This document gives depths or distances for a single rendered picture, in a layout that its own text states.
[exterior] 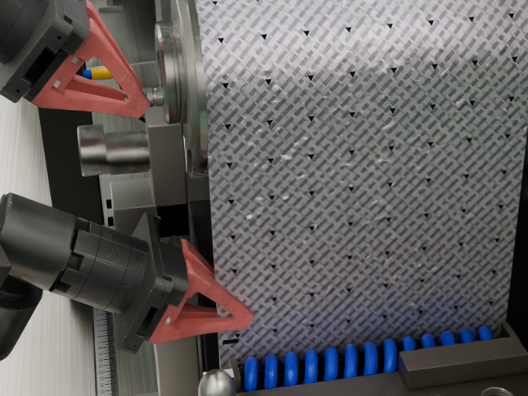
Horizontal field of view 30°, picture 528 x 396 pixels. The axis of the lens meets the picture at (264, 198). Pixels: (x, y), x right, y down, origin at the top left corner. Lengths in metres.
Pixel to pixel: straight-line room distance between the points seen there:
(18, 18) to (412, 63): 0.27
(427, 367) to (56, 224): 0.29
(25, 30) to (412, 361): 0.37
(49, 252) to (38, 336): 0.38
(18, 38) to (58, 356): 0.45
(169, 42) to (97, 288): 0.18
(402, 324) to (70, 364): 0.37
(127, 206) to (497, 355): 0.31
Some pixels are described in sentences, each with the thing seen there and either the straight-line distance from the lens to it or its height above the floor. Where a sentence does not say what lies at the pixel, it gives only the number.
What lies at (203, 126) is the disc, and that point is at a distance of 0.67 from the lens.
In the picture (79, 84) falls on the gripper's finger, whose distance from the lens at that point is 0.71.
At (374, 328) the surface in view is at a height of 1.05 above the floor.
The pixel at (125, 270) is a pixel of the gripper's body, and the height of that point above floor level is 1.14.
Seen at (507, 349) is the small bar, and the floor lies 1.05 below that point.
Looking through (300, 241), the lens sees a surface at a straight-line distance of 0.73.
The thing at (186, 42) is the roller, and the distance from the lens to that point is 0.67.
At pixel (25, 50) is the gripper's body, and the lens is 0.65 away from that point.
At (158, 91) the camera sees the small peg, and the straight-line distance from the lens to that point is 0.71.
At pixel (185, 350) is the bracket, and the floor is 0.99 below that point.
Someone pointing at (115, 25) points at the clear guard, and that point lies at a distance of 1.73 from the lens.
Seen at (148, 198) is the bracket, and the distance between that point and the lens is 0.79.
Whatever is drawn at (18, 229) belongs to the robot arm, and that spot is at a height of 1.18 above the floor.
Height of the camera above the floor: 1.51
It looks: 28 degrees down
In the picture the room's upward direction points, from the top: 2 degrees counter-clockwise
